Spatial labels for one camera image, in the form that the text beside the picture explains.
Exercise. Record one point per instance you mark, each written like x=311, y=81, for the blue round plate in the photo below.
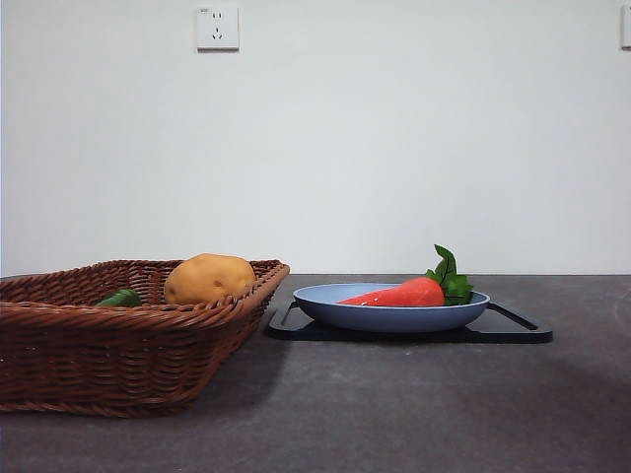
x=389, y=317

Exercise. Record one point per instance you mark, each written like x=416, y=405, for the orange carrot with green leaves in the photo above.
x=414, y=293

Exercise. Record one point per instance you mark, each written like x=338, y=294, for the yellow-brown potato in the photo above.
x=209, y=278

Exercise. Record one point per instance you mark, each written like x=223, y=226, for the green pepper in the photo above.
x=120, y=298

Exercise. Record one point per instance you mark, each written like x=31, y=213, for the black rectangular tray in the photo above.
x=512, y=332

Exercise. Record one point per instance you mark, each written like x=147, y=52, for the brown woven wicker basket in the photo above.
x=123, y=355

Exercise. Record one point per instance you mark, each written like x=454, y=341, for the white wall socket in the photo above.
x=217, y=28

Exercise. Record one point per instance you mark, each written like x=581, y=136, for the white wall plate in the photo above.
x=626, y=28

